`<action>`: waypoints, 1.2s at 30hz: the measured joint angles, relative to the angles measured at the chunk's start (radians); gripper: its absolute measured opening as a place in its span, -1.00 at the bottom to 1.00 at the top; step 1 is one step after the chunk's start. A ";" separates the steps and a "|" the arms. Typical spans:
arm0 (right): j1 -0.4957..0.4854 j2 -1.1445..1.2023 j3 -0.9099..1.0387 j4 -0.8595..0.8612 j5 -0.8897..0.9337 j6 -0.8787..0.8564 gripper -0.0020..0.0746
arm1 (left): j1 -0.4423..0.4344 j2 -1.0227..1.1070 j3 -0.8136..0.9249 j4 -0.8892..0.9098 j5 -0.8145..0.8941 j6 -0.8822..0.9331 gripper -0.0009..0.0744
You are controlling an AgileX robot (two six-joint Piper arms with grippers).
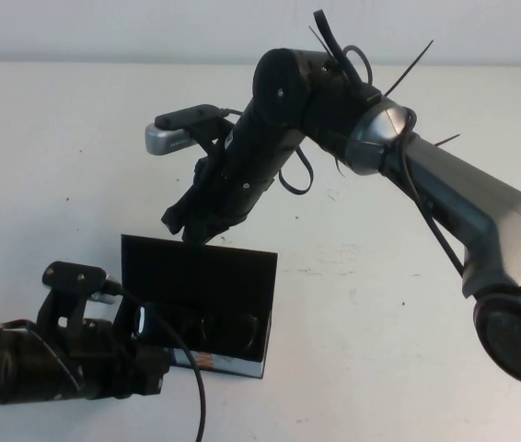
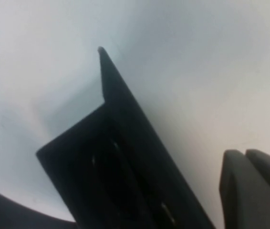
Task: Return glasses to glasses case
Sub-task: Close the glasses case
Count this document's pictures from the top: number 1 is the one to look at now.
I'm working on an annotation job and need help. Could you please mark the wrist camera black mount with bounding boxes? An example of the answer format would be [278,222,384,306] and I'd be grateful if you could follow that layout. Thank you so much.
[191,117,235,156]
[34,285,101,333]

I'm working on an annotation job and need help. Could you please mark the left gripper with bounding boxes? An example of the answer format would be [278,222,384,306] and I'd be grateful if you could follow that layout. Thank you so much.
[64,296,171,401]

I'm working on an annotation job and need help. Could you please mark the long black zip tie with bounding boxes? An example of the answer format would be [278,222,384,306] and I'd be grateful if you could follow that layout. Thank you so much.
[382,40,434,98]

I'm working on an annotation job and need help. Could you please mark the dark-framed glasses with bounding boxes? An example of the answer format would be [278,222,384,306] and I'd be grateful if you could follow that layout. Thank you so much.
[168,310,265,355]

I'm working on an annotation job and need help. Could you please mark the left wrist camera black silver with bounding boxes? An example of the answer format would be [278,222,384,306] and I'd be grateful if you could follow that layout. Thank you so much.
[41,261,122,306]

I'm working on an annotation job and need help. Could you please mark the wrist camera black silver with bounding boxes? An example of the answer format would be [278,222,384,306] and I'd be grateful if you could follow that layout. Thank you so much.
[41,261,122,306]
[144,104,221,156]

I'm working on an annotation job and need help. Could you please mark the right wrist camera black cable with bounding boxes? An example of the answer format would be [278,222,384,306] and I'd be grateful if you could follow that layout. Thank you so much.
[216,9,521,429]

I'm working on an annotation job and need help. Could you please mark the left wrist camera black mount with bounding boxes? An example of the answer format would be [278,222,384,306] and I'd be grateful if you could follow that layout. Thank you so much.
[34,285,101,333]

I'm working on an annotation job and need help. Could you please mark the right wrist camera black silver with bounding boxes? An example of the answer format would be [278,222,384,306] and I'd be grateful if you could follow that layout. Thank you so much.
[144,104,221,156]

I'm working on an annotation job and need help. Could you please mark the black glasses case printed side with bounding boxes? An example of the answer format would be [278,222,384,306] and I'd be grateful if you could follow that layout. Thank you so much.
[120,233,279,380]

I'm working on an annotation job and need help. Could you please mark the left wrist camera black cable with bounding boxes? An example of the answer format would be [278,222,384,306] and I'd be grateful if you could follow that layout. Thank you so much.
[103,274,207,442]

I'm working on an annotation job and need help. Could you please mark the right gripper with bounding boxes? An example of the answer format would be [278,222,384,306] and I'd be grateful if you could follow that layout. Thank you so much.
[161,110,308,246]

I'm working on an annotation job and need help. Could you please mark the wrist camera black cable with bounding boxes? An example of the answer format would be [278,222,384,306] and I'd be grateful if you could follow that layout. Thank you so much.
[103,274,207,442]
[216,9,521,429]

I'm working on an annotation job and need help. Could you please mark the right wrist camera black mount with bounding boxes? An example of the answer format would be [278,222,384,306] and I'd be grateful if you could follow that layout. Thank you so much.
[191,117,235,156]

